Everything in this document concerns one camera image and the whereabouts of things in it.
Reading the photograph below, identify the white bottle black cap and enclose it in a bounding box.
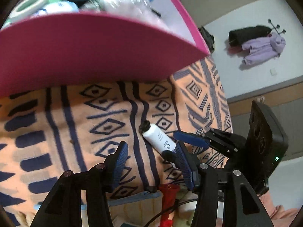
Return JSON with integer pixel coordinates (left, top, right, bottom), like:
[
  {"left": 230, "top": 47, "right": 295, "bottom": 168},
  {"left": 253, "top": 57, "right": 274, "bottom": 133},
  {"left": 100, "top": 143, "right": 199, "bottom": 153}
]
[{"left": 139, "top": 120, "right": 176, "bottom": 154}]

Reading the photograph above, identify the clear plastic bag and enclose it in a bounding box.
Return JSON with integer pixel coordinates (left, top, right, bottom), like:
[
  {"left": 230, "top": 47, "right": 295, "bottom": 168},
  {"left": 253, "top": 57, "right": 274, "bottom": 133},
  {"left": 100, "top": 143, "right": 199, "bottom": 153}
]
[{"left": 81, "top": 0, "right": 169, "bottom": 30}]

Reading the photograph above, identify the blue white wipes pack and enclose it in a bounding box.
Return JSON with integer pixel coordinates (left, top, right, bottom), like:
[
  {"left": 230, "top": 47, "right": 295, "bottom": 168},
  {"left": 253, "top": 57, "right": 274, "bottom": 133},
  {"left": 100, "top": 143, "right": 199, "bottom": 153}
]
[{"left": 30, "top": 1, "right": 79, "bottom": 17}]

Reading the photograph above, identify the white tape roll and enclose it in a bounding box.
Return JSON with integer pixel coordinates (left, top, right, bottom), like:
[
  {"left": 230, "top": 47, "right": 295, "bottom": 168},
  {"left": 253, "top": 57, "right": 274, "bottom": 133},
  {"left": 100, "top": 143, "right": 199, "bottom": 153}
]
[{"left": 8, "top": 0, "right": 49, "bottom": 23}]

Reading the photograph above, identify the red white plush toy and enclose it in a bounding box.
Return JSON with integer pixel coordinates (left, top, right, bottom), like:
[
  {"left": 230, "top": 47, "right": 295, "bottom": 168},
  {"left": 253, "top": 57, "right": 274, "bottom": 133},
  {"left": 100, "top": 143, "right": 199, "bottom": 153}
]
[{"left": 158, "top": 183, "right": 205, "bottom": 227}]

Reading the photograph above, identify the purple jacket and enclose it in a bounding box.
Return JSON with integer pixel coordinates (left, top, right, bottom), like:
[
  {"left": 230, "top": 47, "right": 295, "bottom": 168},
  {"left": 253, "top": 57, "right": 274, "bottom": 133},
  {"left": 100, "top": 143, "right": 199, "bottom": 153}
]
[{"left": 241, "top": 32, "right": 286, "bottom": 66}]

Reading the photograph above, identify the black coat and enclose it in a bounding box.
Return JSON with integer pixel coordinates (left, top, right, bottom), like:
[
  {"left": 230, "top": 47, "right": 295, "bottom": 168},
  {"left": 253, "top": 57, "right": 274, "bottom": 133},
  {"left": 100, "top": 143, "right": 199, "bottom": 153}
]
[{"left": 228, "top": 25, "right": 272, "bottom": 47}]

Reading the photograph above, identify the pink storage box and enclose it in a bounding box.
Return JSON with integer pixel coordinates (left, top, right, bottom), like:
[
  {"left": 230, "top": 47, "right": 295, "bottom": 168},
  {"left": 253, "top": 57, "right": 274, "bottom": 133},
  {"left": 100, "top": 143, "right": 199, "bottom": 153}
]
[{"left": 1, "top": 0, "right": 209, "bottom": 97}]

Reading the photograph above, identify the coat rack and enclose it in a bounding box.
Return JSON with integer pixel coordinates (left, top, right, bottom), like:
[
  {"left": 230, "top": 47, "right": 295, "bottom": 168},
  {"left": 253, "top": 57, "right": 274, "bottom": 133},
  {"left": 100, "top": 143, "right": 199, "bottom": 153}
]
[{"left": 268, "top": 19, "right": 286, "bottom": 35}]

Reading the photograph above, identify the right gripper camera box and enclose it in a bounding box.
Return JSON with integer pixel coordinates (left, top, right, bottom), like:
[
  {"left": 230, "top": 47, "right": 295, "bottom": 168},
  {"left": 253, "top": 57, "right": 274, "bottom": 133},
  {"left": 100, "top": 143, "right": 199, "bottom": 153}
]
[{"left": 245, "top": 100, "right": 289, "bottom": 195}]

